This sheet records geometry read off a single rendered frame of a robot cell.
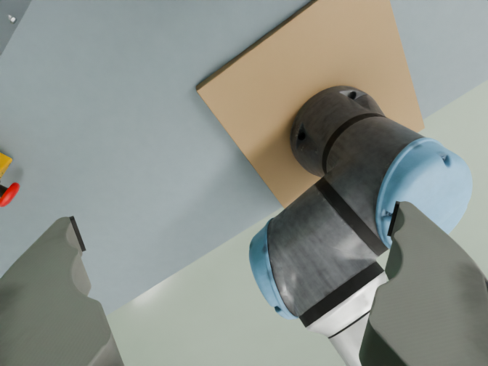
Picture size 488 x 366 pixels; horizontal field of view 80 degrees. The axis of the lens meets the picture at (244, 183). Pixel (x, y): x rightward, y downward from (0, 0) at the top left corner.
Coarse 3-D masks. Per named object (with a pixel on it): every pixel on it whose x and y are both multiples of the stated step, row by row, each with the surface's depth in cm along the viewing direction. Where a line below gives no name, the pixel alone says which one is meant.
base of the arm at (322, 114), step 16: (320, 96) 44; (336, 96) 43; (352, 96) 45; (368, 96) 44; (304, 112) 44; (320, 112) 42; (336, 112) 41; (352, 112) 40; (368, 112) 39; (304, 128) 44; (320, 128) 42; (336, 128) 39; (304, 144) 45; (320, 144) 41; (304, 160) 46; (320, 160) 42; (320, 176) 47
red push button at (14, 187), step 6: (0, 186) 42; (12, 186) 42; (18, 186) 43; (0, 192) 42; (6, 192) 41; (12, 192) 42; (0, 198) 41; (6, 198) 41; (12, 198) 43; (0, 204) 41; (6, 204) 42
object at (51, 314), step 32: (64, 224) 11; (32, 256) 9; (64, 256) 9; (0, 288) 8; (32, 288) 8; (64, 288) 8; (0, 320) 7; (32, 320) 7; (64, 320) 7; (96, 320) 7; (0, 352) 7; (32, 352) 7; (64, 352) 6; (96, 352) 6
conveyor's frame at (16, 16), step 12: (0, 0) 28; (12, 0) 31; (24, 0) 33; (0, 12) 30; (12, 12) 32; (24, 12) 35; (0, 24) 32; (12, 24) 34; (0, 36) 33; (0, 48) 35
